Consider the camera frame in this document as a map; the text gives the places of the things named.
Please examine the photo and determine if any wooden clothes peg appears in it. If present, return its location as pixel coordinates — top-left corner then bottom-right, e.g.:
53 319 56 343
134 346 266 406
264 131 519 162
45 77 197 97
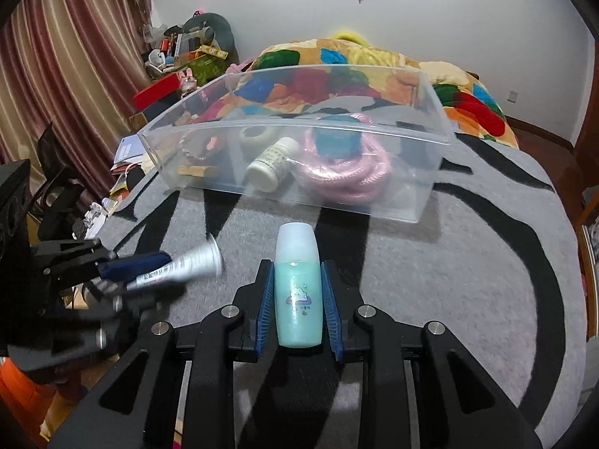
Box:
177 165 220 179

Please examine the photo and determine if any orange cloth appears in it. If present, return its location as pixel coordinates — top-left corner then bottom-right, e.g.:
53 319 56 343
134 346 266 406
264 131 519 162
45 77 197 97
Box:
0 359 52 433

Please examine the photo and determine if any grey black-striped mat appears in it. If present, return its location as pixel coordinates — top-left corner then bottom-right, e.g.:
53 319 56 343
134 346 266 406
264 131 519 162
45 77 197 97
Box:
94 98 589 449

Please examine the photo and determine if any colourful patchwork blanket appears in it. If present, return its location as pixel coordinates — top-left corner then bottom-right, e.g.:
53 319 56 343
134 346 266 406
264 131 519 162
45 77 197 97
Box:
206 37 520 150

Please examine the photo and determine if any dark teal round item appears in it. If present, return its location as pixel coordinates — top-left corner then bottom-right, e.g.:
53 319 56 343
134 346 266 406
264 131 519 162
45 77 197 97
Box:
313 128 361 160

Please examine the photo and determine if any yellow plush pillow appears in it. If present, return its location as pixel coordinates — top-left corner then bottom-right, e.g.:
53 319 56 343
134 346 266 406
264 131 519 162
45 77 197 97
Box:
331 30 376 46

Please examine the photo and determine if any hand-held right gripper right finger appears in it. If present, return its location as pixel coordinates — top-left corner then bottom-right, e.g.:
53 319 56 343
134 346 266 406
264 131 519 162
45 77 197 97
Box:
319 260 549 449

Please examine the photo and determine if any clear plastic storage box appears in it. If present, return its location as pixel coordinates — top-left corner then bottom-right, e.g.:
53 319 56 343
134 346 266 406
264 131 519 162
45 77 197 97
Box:
138 64 458 224

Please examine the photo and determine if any wooden furniture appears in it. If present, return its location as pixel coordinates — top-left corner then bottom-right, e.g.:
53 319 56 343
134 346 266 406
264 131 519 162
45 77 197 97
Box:
572 42 599 337

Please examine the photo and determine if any teal lotion bottle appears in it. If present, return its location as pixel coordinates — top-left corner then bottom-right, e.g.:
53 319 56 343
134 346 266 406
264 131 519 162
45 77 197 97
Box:
274 223 324 349

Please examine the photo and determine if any white ointment tube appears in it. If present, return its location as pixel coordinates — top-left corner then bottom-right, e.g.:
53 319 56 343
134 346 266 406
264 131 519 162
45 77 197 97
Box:
126 236 225 291

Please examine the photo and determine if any pink coiled cord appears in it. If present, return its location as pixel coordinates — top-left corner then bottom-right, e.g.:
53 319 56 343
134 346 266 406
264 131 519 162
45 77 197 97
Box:
292 113 392 205

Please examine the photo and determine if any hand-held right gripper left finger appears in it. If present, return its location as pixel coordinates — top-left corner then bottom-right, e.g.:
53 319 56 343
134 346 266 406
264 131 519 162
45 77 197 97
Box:
47 258 277 449

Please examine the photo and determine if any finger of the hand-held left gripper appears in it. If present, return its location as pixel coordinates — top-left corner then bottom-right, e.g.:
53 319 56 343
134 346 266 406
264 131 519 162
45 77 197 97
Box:
42 281 185 351
29 238 173 286

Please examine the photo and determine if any small white pill bottle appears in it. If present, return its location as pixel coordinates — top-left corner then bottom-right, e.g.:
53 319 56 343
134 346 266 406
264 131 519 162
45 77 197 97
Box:
246 137 300 192

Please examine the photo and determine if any pile of papers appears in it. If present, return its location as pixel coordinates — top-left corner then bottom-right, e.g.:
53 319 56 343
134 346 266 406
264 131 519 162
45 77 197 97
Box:
110 135 151 197

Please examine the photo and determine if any red flat box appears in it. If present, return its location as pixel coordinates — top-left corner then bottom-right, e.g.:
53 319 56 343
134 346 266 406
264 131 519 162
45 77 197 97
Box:
132 75 184 111

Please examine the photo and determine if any black chair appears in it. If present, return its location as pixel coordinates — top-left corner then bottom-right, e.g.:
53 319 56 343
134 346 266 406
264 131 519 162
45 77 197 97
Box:
35 122 91 240

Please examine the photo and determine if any green cardboard box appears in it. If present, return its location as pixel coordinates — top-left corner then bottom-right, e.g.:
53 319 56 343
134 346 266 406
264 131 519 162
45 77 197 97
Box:
189 51 231 86

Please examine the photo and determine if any striped pink curtain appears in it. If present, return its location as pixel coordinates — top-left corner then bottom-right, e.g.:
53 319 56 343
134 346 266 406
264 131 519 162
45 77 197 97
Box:
0 0 153 165

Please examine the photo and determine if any beaded bracelet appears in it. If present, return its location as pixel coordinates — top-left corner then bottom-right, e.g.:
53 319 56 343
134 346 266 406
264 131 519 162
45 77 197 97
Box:
180 131 221 162

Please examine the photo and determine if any white tape roll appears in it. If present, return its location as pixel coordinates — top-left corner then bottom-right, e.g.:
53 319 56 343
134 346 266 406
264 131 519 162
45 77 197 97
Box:
238 126 277 153

